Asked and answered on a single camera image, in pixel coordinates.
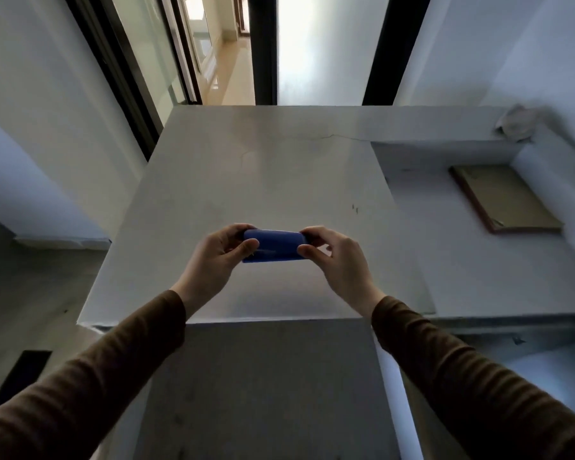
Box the person's right hand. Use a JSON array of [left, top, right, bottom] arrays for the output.
[[296, 226, 387, 320]]

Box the person's left hand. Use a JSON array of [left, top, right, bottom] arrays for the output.
[[170, 223, 260, 319]]

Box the blue oblong case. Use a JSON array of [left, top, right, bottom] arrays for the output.
[[242, 229, 309, 263]]

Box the person's right forearm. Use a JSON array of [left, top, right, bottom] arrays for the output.
[[372, 295, 575, 460]]

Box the person's left forearm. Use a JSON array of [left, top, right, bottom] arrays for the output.
[[0, 289, 187, 460]]

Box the brown flat board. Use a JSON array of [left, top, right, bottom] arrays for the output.
[[449, 164, 565, 234]]

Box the crumpled white paper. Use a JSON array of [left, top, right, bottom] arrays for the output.
[[495, 104, 543, 142]]

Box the black floor mat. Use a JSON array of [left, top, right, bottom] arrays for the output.
[[0, 350, 53, 415]]

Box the black door frame post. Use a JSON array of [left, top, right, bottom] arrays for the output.
[[247, 0, 278, 106]]

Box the dark sliding door frame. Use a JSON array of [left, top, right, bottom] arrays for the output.
[[63, 0, 204, 162]]

